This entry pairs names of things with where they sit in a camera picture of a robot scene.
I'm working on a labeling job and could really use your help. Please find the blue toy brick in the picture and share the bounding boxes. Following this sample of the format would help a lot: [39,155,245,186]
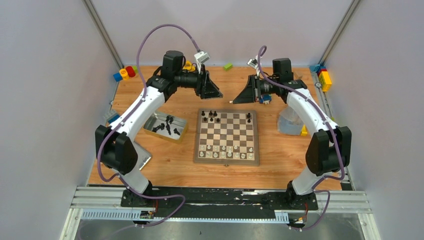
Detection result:
[103,109,120,124]

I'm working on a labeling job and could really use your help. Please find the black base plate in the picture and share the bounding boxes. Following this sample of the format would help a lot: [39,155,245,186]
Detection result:
[120,186,318,219]

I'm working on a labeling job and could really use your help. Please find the toy car of bricks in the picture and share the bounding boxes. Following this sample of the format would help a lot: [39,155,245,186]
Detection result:
[259,94,272,105]

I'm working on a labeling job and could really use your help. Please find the yellow triangle toy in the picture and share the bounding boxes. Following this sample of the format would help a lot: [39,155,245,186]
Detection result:
[183,60,197,72]

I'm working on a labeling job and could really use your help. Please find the purple cable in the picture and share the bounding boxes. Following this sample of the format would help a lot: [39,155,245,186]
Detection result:
[96,23,203,229]
[256,45,346,232]

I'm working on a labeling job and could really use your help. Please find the stacked colourful bricks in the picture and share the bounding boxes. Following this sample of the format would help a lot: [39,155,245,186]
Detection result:
[309,64,333,92]

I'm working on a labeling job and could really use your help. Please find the colourful round blocks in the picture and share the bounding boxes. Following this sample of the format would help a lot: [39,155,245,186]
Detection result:
[112,65,138,82]

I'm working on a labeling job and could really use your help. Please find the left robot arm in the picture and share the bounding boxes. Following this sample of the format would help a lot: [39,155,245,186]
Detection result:
[95,50,223,207]

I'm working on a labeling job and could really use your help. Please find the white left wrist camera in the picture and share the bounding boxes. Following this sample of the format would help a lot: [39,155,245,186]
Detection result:
[194,50,211,73]

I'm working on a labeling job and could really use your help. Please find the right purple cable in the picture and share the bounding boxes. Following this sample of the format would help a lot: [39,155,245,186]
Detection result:
[256,45,346,232]

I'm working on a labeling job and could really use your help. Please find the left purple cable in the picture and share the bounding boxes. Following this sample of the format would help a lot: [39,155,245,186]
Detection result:
[96,23,203,229]

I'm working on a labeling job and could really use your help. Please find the silver tin lid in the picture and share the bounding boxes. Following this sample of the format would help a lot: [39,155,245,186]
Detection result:
[133,142,152,171]

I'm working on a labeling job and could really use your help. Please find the wooden chess board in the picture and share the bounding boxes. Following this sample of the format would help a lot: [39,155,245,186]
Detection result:
[193,108,260,166]

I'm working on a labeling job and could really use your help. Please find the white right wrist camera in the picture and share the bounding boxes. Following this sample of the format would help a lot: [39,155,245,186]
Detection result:
[247,58,258,70]

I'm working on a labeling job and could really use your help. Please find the gold metal tin box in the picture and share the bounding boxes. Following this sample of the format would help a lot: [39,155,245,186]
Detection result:
[142,111,188,144]

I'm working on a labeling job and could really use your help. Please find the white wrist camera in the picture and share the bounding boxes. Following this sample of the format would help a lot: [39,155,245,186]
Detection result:
[247,58,258,70]
[194,50,211,73]

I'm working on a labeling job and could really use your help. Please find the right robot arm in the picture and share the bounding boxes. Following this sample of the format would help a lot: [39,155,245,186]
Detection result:
[232,56,352,209]

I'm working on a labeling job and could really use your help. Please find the green block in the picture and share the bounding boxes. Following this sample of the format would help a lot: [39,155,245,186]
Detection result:
[223,62,233,71]

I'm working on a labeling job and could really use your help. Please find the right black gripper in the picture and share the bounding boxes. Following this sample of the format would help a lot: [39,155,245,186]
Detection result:
[233,74,279,104]

